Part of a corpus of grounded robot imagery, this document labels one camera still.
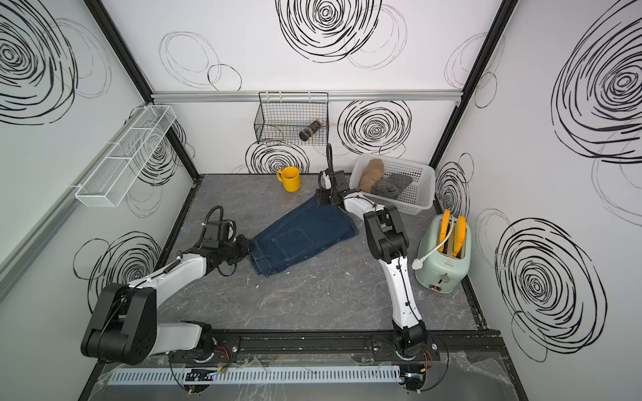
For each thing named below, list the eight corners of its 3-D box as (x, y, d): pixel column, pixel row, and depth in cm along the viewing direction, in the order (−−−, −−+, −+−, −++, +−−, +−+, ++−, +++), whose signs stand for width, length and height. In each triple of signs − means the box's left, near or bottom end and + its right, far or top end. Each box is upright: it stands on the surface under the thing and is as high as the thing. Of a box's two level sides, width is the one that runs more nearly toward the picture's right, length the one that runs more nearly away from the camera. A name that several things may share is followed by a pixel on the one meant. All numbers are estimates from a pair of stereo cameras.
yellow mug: (289, 194, 114) (287, 182, 108) (280, 183, 119) (278, 170, 113) (304, 187, 117) (303, 175, 111) (295, 176, 122) (293, 164, 116)
